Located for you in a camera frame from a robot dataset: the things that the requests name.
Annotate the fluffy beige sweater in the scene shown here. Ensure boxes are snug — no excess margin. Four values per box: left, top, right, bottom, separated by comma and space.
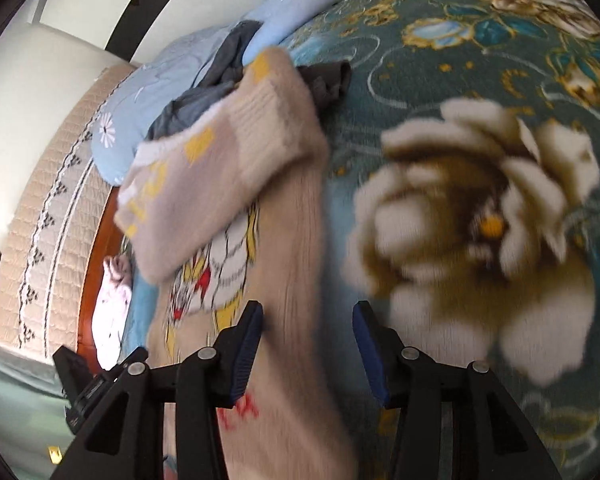
114, 46, 361, 480

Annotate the wooden bed frame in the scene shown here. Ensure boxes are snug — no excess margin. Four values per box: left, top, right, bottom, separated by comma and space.
77, 187, 123, 376

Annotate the teal floral blanket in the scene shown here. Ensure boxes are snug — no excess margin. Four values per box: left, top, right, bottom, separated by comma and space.
120, 0, 600, 480

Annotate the light blue floral pillow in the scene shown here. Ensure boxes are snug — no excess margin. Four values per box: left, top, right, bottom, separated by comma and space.
242, 0, 381, 66
91, 25, 231, 188

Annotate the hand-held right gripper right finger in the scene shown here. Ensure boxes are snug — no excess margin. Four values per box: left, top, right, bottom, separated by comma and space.
352, 300, 563, 480

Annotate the white wardrobe with black stripe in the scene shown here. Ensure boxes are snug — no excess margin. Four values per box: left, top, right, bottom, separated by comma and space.
30, 0, 291, 68

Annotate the dark grey garment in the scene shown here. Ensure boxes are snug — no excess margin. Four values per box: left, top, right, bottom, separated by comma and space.
295, 60, 353, 121

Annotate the beige quilted headboard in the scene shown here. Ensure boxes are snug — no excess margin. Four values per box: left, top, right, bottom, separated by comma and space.
0, 62, 141, 361

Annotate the pink cloth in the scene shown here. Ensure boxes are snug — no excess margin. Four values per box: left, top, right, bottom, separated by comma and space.
91, 255, 133, 371

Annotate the blue-grey sweatshirt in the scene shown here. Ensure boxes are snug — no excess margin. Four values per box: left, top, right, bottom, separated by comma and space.
145, 20, 263, 143

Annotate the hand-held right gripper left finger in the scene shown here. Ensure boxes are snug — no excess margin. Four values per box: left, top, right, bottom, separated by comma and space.
50, 300, 265, 480

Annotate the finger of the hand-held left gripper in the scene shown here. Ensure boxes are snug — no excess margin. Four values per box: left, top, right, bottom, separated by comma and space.
52, 345, 101, 393
100, 346, 150, 378

